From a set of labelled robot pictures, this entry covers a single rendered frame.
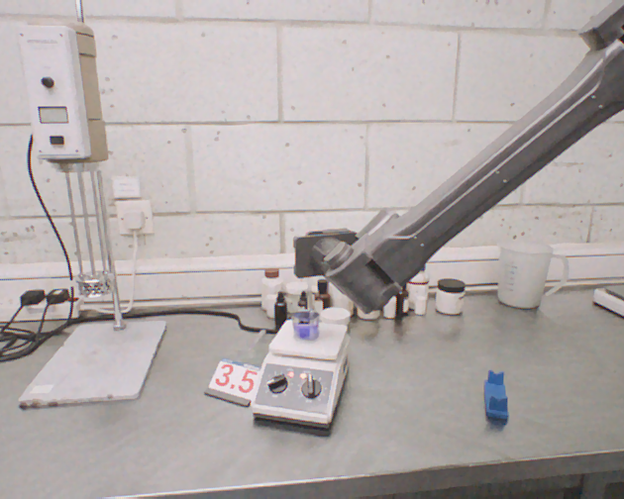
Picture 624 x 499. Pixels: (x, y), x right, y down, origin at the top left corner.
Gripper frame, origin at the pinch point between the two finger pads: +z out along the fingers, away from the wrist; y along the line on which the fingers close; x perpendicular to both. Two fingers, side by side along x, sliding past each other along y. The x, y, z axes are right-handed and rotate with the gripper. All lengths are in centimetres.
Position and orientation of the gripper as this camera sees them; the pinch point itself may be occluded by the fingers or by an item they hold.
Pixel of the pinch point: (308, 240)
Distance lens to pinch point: 78.8
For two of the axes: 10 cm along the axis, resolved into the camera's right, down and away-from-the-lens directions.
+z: -3.3, -2.7, 9.1
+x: 0.0, 9.6, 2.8
